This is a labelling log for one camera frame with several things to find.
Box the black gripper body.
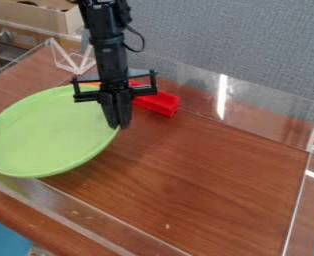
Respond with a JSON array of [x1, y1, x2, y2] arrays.
[[70, 68, 157, 102]]

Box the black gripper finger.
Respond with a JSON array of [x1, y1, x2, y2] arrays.
[[117, 91, 131, 129], [98, 92, 118, 129]]

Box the green round plate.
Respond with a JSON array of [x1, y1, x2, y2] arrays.
[[0, 86, 118, 178]]

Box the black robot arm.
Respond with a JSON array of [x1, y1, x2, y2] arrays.
[[70, 0, 157, 129]]

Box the orange toy carrot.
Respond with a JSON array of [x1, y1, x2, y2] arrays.
[[89, 82, 101, 87]]

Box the red rectangular block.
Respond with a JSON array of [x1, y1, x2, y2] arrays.
[[133, 90, 179, 117]]

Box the cardboard box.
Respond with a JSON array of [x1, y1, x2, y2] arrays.
[[0, 0, 83, 35]]

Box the wooden shelf unit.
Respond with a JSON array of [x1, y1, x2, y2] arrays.
[[0, 20, 79, 64]]

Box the black cable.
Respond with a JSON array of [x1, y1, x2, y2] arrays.
[[122, 24, 146, 54]]

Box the clear acrylic enclosure wall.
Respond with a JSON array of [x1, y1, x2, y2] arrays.
[[0, 35, 314, 256]]

